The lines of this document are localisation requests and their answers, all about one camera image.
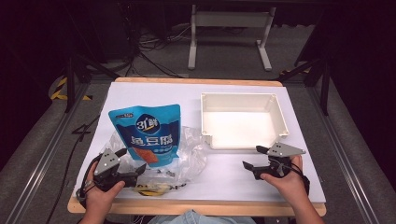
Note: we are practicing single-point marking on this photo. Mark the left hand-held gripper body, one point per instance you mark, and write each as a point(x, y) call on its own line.
point(107, 163)

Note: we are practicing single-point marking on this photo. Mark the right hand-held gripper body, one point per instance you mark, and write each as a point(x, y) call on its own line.
point(280, 155)

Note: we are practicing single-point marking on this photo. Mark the blue snack pouch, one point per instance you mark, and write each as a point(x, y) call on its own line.
point(149, 133)

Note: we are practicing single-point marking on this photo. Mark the clear plastic bag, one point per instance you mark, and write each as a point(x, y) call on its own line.
point(190, 152)

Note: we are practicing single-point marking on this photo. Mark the person's right hand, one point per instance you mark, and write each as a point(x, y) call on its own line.
point(288, 185)

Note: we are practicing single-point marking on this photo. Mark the person's left hand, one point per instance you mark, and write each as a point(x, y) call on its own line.
point(101, 199)

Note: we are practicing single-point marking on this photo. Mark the yellow and black packet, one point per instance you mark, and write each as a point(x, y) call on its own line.
point(152, 190)

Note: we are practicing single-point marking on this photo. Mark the white plastic box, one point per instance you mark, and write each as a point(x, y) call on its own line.
point(243, 127)

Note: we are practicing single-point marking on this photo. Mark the white table mat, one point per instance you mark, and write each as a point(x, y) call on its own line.
point(218, 174)

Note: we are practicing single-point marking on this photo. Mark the wooden table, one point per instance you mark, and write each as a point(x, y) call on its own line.
point(199, 209)

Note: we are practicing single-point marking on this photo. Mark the person's blue jeans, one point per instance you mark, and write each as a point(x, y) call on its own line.
point(199, 217)

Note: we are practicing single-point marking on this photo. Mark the black tripod stand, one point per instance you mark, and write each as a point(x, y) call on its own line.
point(73, 81)
point(323, 84)

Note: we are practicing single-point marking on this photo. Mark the yellow black floor tape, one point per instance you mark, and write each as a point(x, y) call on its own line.
point(60, 93)

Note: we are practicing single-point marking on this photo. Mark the aluminium floor rail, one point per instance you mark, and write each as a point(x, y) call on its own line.
point(342, 155)
point(46, 155)

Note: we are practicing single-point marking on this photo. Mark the white metal stand frame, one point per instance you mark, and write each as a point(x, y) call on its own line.
point(232, 20)

